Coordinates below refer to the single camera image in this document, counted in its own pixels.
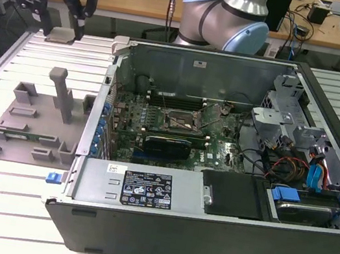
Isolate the green motherboard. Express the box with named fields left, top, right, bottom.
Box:
left=101, top=86, right=256, bottom=183

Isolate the small black box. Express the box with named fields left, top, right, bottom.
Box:
left=306, top=2, right=330, bottom=25

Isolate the metal socket cover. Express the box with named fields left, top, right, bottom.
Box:
left=191, top=99, right=227, bottom=133

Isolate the red and yellow wire bundle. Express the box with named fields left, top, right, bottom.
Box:
left=264, top=153, right=311, bottom=187

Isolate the black wire bundle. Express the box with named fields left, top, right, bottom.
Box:
left=231, top=115, right=285, bottom=179

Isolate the open grey PC case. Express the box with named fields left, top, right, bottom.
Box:
left=37, top=22, right=340, bottom=254

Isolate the black graphics card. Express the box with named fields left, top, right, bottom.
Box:
left=140, top=131, right=194, bottom=163

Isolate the grey power supply with label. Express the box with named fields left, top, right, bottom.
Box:
left=71, top=152, right=208, bottom=222

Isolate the thin red wire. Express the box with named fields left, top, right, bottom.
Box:
left=318, top=163, right=332, bottom=192

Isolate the CPU socket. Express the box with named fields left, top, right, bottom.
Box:
left=161, top=105, right=205, bottom=138

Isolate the silver CPU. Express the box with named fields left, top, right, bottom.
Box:
left=45, top=25, right=77, bottom=47

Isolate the grey flat device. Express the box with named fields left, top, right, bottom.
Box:
left=315, top=0, right=340, bottom=16

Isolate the black computer tower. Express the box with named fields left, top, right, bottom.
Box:
left=263, top=0, right=294, bottom=35

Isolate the long wooden desk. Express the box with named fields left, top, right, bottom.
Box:
left=0, top=0, right=340, bottom=80

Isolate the black RAM slot row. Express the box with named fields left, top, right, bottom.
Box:
left=145, top=87, right=208, bottom=113
left=140, top=124, right=211, bottom=151

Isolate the grey case corner latch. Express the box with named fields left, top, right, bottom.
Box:
left=109, top=34, right=132, bottom=58

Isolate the blue case latch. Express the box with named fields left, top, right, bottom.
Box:
left=44, top=170, right=62, bottom=186

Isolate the black disk bay plate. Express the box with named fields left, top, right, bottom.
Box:
left=194, top=167, right=272, bottom=225

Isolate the hard disk in blue carrier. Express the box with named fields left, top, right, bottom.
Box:
left=267, top=181, right=340, bottom=234

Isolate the blue flat wire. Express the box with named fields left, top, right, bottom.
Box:
left=305, top=160, right=329, bottom=194

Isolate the grey parts rack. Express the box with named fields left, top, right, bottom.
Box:
left=0, top=56, right=101, bottom=176

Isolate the small black adapter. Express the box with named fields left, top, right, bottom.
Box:
left=296, top=24, right=310, bottom=39

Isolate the metal drive cage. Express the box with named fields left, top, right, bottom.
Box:
left=245, top=69, right=340, bottom=162

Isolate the black cylinder component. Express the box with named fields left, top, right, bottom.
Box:
left=132, top=73, right=152, bottom=97

